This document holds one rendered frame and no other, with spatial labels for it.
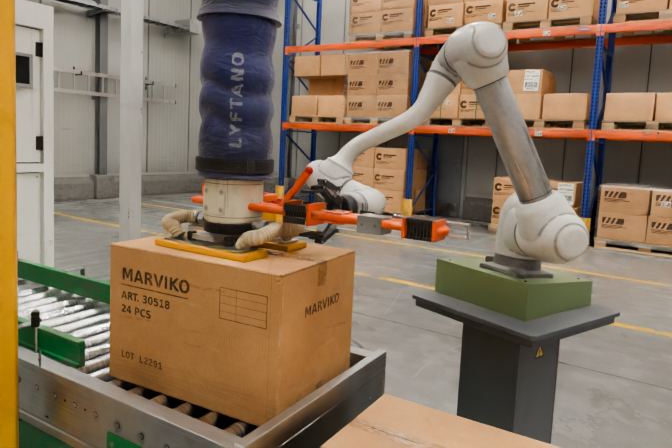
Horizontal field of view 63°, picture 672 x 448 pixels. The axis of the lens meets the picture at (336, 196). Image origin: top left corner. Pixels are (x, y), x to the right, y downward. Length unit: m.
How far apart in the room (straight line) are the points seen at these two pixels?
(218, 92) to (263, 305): 0.59
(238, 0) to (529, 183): 0.97
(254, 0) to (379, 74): 8.01
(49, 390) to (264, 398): 0.66
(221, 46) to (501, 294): 1.14
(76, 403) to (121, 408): 0.20
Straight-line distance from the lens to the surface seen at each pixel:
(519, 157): 1.70
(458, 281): 1.98
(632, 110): 8.37
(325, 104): 10.12
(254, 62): 1.57
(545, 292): 1.89
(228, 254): 1.49
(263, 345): 1.43
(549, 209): 1.72
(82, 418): 1.75
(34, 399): 1.93
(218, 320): 1.50
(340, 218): 1.41
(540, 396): 2.10
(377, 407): 1.65
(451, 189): 10.29
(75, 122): 11.24
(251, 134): 1.55
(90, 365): 1.96
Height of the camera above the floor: 1.27
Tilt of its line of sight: 6 degrees down
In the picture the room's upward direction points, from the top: 3 degrees clockwise
